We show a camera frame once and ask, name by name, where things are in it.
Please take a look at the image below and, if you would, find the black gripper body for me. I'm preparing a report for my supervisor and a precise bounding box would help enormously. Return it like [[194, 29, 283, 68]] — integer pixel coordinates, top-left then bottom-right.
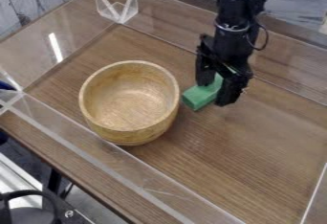
[[197, 23, 253, 79]]

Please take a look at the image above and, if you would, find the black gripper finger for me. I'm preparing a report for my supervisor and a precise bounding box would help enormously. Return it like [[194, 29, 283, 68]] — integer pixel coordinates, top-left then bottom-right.
[[195, 54, 217, 86], [215, 75, 250, 106]]

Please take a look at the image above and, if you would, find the green rectangular block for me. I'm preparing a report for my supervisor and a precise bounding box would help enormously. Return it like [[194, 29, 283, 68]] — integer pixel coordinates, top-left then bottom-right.
[[182, 70, 237, 111]]

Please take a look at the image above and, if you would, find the clear acrylic corner bracket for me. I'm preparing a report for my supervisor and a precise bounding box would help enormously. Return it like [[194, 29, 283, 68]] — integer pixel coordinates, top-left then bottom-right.
[[95, 0, 138, 24]]

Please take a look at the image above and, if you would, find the brown wooden bowl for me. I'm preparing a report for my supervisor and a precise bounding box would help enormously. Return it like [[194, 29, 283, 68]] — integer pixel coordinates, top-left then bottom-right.
[[78, 60, 181, 146]]

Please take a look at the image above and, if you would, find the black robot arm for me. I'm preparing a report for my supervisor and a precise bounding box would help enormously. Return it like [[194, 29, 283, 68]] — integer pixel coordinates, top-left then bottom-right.
[[195, 0, 270, 106]]

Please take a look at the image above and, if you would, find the black table leg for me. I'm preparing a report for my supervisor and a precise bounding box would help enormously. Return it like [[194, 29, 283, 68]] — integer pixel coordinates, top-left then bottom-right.
[[47, 169, 63, 194]]

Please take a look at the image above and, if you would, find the clear acrylic tray wall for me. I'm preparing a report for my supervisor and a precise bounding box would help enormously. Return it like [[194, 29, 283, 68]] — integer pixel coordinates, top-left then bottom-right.
[[0, 90, 246, 224]]

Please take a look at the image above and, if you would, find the black cable loop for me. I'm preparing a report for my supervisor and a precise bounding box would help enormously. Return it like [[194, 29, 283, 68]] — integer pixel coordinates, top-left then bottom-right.
[[0, 189, 61, 224]]

